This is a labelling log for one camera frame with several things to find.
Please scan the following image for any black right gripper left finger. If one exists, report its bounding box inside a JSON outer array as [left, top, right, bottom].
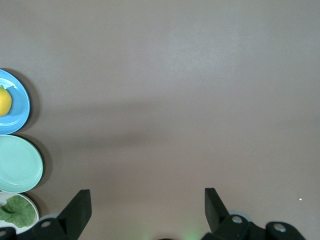
[[16, 189, 92, 240]]

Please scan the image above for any beige plate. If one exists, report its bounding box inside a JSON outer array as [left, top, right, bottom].
[[0, 191, 40, 230]]

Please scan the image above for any blue plate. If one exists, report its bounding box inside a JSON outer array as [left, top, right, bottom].
[[0, 68, 31, 135]]

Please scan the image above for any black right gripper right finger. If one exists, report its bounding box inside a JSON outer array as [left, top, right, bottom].
[[201, 187, 266, 240]]

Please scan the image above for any yellow lemon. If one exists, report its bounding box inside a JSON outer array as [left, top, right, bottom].
[[0, 85, 13, 117]]

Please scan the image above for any green lettuce leaf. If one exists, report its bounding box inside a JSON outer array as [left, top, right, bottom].
[[0, 195, 36, 229]]

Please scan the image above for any mint green plate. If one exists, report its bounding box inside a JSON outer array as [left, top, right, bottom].
[[0, 134, 44, 194]]

